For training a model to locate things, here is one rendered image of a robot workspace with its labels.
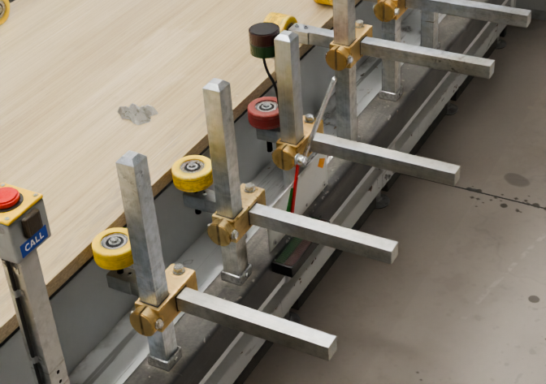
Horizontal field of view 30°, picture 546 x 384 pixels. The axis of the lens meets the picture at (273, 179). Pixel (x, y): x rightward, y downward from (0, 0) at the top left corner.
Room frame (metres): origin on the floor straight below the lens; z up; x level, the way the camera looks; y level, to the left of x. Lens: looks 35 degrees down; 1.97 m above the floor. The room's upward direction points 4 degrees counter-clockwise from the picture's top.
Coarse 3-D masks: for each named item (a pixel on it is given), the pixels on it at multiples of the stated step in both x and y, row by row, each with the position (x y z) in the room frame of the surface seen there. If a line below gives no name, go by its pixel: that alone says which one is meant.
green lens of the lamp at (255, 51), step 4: (252, 48) 1.74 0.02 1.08; (256, 48) 1.74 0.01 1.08; (260, 48) 1.73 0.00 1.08; (264, 48) 1.73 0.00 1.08; (268, 48) 1.73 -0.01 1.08; (272, 48) 1.73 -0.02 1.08; (252, 52) 1.74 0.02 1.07; (256, 52) 1.74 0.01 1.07; (260, 52) 1.73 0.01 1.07; (264, 52) 1.73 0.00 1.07; (268, 52) 1.73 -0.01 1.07; (272, 52) 1.73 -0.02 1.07; (256, 56) 1.74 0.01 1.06; (260, 56) 1.73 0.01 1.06; (264, 56) 1.73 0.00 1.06; (268, 56) 1.73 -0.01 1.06; (272, 56) 1.73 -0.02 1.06
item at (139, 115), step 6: (120, 108) 1.83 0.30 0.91; (126, 108) 1.84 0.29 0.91; (132, 108) 1.83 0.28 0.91; (138, 108) 1.83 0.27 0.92; (144, 108) 1.83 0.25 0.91; (150, 108) 1.83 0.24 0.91; (120, 114) 1.82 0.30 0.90; (126, 114) 1.81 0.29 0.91; (132, 114) 1.81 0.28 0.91; (138, 114) 1.80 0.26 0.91; (144, 114) 1.80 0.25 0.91; (150, 114) 1.81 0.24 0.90; (132, 120) 1.80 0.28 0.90; (138, 120) 1.79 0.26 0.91; (144, 120) 1.79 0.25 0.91; (150, 120) 1.80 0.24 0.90
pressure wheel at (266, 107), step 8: (256, 104) 1.82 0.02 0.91; (264, 104) 1.81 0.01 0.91; (272, 104) 1.82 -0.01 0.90; (248, 112) 1.80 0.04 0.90; (256, 112) 1.79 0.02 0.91; (264, 112) 1.78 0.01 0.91; (272, 112) 1.78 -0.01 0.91; (256, 120) 1.78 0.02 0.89; (264, 120) 1.77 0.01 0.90; (272, 120) 1.77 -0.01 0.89; (264, 128) 1.77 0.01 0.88; (272, 128) 1.77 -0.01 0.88
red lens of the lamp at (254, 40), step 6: (276, 24) 1.77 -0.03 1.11; (252, 36) 1.74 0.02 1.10; (258, 36) 1.73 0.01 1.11; (264, 36) 1.73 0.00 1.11; (270, 36) 1.73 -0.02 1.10; (276, 36) 1.74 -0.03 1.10; (252, 42) 1.74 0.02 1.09; (258, 42) 1.73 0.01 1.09; (264, 42) 1.73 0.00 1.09; (270, 42) 1.73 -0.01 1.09
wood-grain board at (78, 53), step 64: (64, 0) 2.43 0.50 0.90; (128, 0) 2.40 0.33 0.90; (192, 0) 2.37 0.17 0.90; (256, 0) 2.34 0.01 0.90; (0, 64) 2.10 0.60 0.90; (64, 64) 2.07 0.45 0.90; (128, 64) 2.05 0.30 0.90; (192, 64) 2.03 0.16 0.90; (256, 64) 2.00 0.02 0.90; (0, 128) 1.81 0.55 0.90; (64, 128) 1.79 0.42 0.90; (128, 128) 1.77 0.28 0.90; (192, 128) 1.75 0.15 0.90; (64, 192) 1.56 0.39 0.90; (64, 256) 1.37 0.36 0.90; (0, 320) 1.22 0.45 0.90
